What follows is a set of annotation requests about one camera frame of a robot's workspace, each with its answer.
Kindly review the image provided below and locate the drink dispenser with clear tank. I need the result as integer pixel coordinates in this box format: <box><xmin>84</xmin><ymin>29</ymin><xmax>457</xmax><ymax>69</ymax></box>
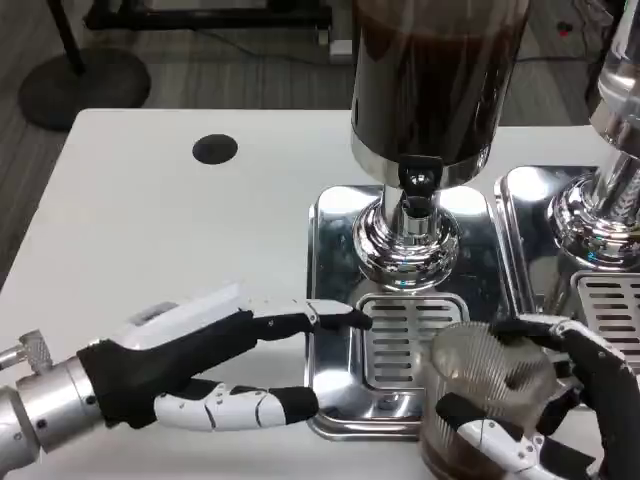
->
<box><xmin>547</xmin><ymin>0</ymin><xmax>640</xmax><ymax>274</ymax></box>

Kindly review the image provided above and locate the black stand with round base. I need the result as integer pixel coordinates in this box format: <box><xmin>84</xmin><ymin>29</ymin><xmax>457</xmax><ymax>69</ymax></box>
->
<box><xmin>18</xmin><ymin>0</ymin><xmax>152</xmax><ymax>132</ymax></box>

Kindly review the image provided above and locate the clear ribbed glass cup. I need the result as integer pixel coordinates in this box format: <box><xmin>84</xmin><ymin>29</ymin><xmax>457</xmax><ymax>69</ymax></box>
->
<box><xmin>418</xmin><ymin>322</ymin><xmax>559</xmax><ymax>480</ymax></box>

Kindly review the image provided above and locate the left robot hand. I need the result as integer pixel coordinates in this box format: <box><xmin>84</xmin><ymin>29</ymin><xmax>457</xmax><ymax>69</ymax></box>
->
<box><xmin>77</xmin><ymin>282</ymin><xmax>374</xmax><ymax>432</ymax></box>

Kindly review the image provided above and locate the black metal frame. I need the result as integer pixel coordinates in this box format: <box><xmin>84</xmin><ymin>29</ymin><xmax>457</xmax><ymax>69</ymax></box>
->
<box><xmin>82</xmin><ymin>0</ymin><xmax>334</xmax><ymax>49</ymax></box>

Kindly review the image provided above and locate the steel slotted grid plate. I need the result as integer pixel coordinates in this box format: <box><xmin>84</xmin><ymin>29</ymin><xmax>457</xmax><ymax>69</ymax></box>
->
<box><xmin>574</xmin><ymin>272</ymin><xmax>640</xmax><ymax>374</ymax></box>
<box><xmin>358</xmin><ymin>293</ymin><xmax>471</xmax><ymax>391</ymax></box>

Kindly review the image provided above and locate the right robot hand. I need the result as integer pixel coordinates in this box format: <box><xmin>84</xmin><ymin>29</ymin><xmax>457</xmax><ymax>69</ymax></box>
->
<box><xmin>434</xmin><ymin>313</ymin><xmax>640</xmax><ymax>480</ymax></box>

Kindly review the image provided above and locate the drink dispenser with dark liquid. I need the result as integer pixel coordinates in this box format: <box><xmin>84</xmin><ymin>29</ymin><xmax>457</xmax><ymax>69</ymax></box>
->
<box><xmin>348</xmin><ymin>0</ymin><xmax>530</xmax><ymax>291</ymax></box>

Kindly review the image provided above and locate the black round cable grommet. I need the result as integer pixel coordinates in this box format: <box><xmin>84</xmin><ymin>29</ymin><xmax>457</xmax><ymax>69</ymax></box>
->
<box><xmin>192</xmin><ymin>133</ymin><xmax>239</xmax><ymax>165</ymax></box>

